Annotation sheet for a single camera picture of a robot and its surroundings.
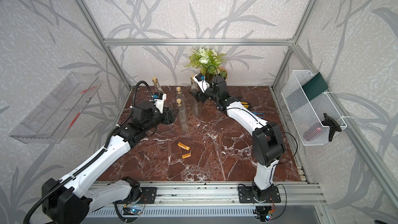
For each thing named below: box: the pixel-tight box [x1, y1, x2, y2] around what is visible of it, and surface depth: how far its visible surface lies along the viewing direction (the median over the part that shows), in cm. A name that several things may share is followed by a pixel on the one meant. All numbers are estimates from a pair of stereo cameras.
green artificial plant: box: [183, 47, 227, 80], surface depth 98 cm
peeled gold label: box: [181, 149, 192, 160], surface depth 88 cm
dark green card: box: [301, 72, 330, 102], surface depth 73 cm
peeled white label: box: [177, 141, 191, 151], surface depth 91 cm
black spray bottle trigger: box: [320, 113, 343, 142], surface depth 58 cm
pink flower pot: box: [216, 66, 229, 81], surface depth 107 cm
